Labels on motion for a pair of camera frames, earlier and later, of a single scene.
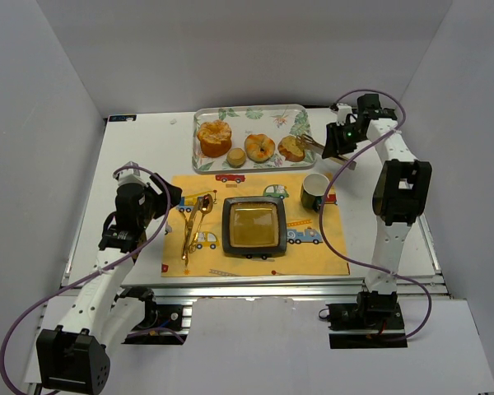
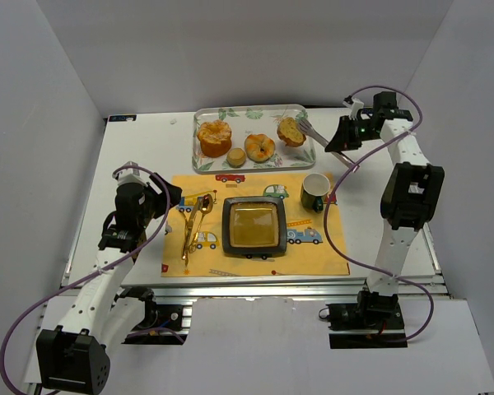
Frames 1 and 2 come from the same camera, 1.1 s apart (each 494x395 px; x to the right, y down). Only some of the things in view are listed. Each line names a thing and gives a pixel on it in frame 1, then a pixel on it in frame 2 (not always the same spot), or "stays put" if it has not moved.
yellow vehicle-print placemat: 306,252 stays put
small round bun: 235,158 stays put
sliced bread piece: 291,149 → 289,132
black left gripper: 160,194 stays put
